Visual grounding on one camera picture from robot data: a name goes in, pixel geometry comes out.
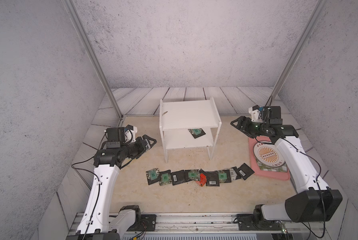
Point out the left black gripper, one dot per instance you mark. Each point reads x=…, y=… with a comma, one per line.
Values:
x=143, y=148

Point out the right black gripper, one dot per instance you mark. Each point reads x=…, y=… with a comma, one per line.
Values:
x=244, y=129

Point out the small green tea bag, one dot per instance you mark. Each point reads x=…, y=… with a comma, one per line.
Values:
x=197, y=133
x=224, y=176

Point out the green tea bag top shelf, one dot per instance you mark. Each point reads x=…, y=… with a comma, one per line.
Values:
x=192, y=175

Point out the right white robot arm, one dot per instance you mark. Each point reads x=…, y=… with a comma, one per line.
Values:
x=315, y=201

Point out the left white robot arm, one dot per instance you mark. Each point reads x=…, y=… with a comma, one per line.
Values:
x=117, y=145

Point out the white two-tier shelf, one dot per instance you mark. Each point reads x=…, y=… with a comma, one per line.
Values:
x=175, y=118

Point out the round patterned plate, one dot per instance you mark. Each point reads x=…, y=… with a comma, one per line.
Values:
x=268, y=155

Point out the checkered cloth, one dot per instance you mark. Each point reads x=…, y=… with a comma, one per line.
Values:
x=263, y=167

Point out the pink tray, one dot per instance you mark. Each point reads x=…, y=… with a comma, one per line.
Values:
x=255, y=167

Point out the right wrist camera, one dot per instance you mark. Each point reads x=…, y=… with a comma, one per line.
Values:
x=256, y=113

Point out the metal base rail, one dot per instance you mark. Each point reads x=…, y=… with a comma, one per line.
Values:
x=219, y=226

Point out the right metal frame post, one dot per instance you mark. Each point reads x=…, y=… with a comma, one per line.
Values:
x=305, y=35

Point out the metal frame post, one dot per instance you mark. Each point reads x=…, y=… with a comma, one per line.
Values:
x=73, y=14
x=305, y=35

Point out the left metal frame post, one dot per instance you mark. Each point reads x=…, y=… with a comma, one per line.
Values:
x=73, y=14

